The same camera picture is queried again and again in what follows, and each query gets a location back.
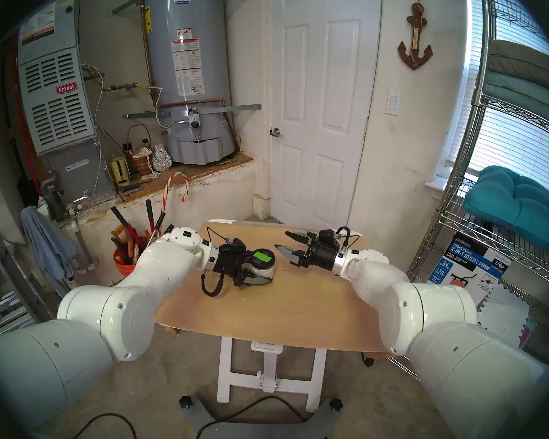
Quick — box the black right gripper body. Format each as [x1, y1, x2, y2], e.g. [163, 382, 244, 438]
[307, 241, 342, 271]

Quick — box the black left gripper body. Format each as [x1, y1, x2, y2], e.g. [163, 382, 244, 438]
[213, 247, 252, 288]

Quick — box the white labelled paint jar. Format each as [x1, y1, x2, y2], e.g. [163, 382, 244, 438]
[249, 262, 275, 284]

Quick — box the black lid with green tape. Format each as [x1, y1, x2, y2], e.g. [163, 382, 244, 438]
[249, 249, 275, 268]

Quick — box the gray robot base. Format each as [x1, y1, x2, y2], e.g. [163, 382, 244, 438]
[181, 395, 344, 439]

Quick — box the folding table with board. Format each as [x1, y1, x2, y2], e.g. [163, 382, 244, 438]
[156, 221, 389, 354]

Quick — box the black grip steel rod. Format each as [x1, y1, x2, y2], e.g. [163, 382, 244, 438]
[147, 212, 166, 246]

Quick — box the striped candy cane decoration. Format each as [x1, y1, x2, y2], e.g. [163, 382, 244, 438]
[162, 172, 190, 214]

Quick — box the plywood platform board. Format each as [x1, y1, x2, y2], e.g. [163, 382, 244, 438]
[117, 152, 254, 203]

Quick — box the orange plastic bucket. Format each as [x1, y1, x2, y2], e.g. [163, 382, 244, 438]
[113, 248, 138, 276]

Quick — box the white panel door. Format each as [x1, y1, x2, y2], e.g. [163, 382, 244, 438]
[269, 0, 382, 230]

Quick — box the crumpled aluminium foil bundle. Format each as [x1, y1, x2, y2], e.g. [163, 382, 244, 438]
[152, 144, 172, 172]

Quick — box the pale yellow jug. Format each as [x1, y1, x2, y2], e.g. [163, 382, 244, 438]
[108, 155, 132, 187]

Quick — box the utility pump carton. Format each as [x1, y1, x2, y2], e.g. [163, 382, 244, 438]
[428, 232, 513, 306]

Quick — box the blue hanging towel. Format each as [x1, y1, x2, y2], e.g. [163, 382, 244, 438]
[21, 206, 79, 297]

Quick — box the white zigzag edged sheet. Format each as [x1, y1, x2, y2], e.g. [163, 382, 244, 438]
[478, 283, 531, 347]

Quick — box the teal tufted cushion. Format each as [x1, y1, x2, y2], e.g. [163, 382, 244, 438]
[463, 165, 549, 265]

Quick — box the gray water heater tank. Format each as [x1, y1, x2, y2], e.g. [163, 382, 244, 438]
[140, 0, 238, 166]

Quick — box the gas pipe with yellow valve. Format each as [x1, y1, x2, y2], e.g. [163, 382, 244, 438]
[102, 81, 149, 92]

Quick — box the window with white blinds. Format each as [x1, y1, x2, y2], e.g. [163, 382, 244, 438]
[432, 0, 549, 201]

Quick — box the aluminium ladder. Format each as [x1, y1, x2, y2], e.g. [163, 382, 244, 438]
[0, 187, 42, 338]

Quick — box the gray Bryant furnace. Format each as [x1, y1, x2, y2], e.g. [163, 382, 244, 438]
[17, 0, 117, 205]

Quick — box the pale teal folded cushion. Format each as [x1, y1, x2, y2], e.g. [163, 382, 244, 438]
[479, 71, 549, 132]

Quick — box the olive gray folded cushion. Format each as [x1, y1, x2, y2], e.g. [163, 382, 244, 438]
[487, 39, 549, 93]

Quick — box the black coiled cable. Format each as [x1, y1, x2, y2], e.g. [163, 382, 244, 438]
[199, 260, 225, 298]

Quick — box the black floor cable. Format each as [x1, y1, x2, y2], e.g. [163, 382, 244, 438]
[71, 412, 138, 439]
[197, 395, 309, 439]

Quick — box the wooden saw handle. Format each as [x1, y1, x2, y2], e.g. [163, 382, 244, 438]
[111, 223, 140, 262]

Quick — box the wicker basket with handle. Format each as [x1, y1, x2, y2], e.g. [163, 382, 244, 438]
[127, 124, 155, 176]

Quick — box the flexible corrugated steel hose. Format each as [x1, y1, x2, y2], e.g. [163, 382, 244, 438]
[147, 86, 186, 129]

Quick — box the wooden anchor wall decoration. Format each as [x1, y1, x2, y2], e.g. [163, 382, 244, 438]
[397, 0, 434, 70]

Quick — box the chrome wire shelf rack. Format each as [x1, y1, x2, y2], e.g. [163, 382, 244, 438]
[389, 0, 549, 384]

